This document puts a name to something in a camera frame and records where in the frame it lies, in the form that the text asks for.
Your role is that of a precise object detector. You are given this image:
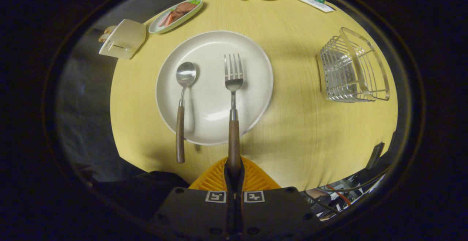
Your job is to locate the white card with green label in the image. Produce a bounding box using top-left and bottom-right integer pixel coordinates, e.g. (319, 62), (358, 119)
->
(291, 0), (335, 13)

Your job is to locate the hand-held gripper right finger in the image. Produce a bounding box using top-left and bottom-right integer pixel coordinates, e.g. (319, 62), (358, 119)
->
(234, 156), (322, 240)

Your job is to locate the cream plastic holder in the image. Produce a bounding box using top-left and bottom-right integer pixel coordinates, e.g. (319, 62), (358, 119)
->
(98, 19), (147, 60)

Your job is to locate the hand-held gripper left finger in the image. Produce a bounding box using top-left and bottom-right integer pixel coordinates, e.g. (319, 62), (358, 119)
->
(149, 157), (234, 240)

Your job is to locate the round white plate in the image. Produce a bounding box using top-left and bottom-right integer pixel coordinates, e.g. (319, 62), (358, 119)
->
(156, 30), (274, 146)

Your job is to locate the wooden-handled metal fork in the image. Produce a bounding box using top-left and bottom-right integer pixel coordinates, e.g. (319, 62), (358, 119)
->
(224, 53), (244, 177)

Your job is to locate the oval dish with meat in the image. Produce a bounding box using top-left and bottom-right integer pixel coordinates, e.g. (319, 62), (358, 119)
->
(148, 0), (204, 34)

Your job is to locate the wooden-handled metal spoon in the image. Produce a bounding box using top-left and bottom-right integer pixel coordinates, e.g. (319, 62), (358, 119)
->
(175, 62), (197, 164)

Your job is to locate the bundle of cables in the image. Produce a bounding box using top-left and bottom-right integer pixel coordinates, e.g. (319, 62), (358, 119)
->
(302, 142), (393, 221)

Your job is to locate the metal wire rack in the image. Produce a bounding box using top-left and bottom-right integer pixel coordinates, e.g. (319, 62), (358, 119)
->
(317, 27), (390, 103)

